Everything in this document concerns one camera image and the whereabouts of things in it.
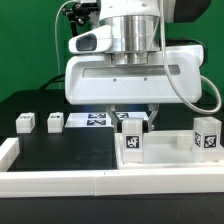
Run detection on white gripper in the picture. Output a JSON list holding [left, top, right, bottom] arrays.
[[65, 45, 203, 133]]

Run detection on white square table top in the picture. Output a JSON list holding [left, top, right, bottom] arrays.
[[115, 130, 224, 169]]

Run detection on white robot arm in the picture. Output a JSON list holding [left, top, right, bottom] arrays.
[[65, 0, 211, 129]]

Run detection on white marker sheet with tags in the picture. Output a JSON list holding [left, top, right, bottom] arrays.
[[65, 112, 148, 128]]

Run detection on white U-shaped obstacle fence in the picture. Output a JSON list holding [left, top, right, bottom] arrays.
[[0, 138, 224, 198]]

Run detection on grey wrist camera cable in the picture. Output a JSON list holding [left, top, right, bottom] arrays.
[[159, 0, 223, 115]]

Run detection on black cable bundle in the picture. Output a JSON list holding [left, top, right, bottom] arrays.
[[39, 73, 68, 91]]

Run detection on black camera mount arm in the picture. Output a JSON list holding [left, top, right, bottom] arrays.
[[62, 2, 99, 37]]

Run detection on white cable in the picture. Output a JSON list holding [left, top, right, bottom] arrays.
[[54, 0, 81, 90]]

